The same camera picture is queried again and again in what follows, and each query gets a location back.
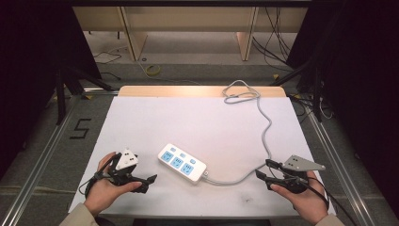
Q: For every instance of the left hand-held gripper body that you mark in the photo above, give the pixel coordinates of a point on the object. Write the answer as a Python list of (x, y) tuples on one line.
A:
[(126, 163)]

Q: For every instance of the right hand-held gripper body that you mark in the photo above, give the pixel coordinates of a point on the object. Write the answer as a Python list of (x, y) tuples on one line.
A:
[(296, 175)]

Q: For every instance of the white power strip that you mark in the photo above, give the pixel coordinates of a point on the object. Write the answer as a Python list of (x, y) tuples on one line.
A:
[(182, 163)]

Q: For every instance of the person's right hand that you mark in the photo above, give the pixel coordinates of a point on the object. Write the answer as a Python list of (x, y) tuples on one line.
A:
[(309, 201)]

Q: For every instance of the person's left hand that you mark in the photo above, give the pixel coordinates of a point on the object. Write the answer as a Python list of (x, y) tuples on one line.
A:
[(106, 191)]

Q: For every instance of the white table mat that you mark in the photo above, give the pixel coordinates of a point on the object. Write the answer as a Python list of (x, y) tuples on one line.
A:
[(204, 125)]

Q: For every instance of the black stand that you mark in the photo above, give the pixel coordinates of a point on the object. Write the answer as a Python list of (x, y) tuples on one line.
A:
[(316, 94), (67, 91)]

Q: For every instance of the wooden table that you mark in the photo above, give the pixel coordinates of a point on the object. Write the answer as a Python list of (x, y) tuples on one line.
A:
[(175, 91)]

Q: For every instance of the yellow tape roll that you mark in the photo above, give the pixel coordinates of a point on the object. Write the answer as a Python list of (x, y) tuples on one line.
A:
[(153, 70)]

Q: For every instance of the wooden shelf unit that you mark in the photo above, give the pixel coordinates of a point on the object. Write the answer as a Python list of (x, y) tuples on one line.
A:
[(188, 19)]

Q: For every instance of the metal floor rail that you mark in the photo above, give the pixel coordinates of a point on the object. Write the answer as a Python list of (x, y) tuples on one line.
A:
[(37, 163), (338, 166)]

